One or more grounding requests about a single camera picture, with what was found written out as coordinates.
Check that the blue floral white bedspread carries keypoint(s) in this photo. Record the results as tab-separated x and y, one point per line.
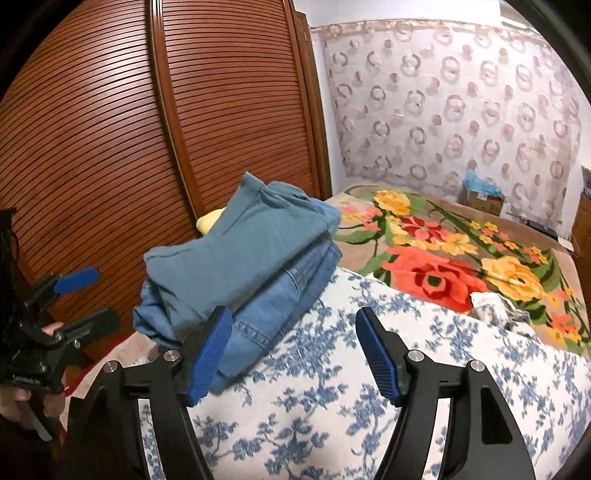
323	415

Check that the person's left hand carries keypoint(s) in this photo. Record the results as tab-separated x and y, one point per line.
11	406

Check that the colourful flower blanket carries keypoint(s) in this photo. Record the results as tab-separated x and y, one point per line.
438	272

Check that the folded blue jeans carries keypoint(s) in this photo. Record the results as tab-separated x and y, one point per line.
277	300

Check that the yellow soft object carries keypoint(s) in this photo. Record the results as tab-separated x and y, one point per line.
210	222

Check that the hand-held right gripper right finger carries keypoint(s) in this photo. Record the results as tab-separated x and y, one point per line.
381	355

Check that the cardboard box with blue bag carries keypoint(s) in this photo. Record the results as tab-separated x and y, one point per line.
482	197

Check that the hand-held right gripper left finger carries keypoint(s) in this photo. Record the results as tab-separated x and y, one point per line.
210	355

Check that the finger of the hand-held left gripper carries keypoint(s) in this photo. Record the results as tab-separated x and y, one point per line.
76	280
92	323

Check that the wooden louvred wardrobe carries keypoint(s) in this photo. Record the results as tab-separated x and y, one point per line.
92	138

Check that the teal pants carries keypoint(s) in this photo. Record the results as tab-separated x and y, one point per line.
240	249

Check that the person's left forearm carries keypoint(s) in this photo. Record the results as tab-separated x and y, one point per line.
27	457

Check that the wooden sideboard cabinet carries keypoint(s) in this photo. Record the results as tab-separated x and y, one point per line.
582	221

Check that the crumpled white grey cloth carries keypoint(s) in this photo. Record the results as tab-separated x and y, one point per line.
498	310

